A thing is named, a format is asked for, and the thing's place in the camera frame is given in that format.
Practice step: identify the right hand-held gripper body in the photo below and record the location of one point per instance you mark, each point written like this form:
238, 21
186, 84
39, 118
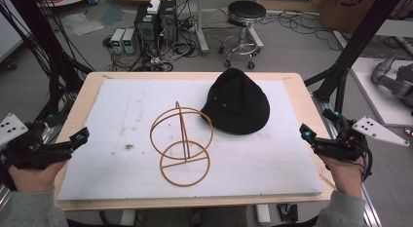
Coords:
347, 142

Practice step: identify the white desk leg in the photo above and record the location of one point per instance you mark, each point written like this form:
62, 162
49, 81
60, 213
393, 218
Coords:
201, 29

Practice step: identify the white platform board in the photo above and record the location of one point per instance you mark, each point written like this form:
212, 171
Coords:
376, 97

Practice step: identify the clear plastic sheet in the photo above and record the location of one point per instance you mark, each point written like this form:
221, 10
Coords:
81, 24

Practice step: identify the white table leg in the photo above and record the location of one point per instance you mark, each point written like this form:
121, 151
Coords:
263, 214
128, 218

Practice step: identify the brown cardboard box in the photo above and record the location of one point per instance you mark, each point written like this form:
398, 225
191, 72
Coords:
344, 12

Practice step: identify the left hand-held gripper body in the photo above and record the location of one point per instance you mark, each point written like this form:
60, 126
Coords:
30, 152

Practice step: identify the person's right hand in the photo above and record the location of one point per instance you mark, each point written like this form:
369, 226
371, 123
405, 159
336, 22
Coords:
345, 176

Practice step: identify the aluminium rail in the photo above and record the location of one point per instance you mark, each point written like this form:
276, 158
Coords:
370, 204

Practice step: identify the small white box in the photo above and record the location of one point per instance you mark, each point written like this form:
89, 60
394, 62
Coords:
154, 7

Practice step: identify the black hat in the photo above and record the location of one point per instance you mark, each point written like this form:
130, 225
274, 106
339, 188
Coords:
238, 105

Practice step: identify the white foam mat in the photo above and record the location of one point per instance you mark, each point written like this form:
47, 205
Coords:
130, 123

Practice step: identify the black computer tower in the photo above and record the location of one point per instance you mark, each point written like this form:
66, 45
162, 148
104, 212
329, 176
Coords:
168, 20
146, 30

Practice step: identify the person's left hand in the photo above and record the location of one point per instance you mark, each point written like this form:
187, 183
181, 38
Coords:
35, 178

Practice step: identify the black round stool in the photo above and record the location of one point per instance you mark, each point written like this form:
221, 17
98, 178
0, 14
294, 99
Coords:
246, 12

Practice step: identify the light wooden table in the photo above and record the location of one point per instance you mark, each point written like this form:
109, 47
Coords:
81, 100

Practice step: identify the white power supply unit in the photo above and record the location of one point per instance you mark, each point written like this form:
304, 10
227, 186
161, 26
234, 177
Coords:
129, 40
117, 40

